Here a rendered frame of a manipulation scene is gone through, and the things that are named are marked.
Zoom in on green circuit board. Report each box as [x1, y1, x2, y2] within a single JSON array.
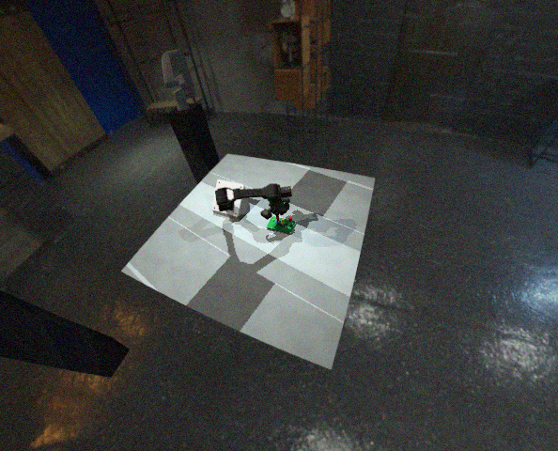
[[266, 216, 296, 235]]

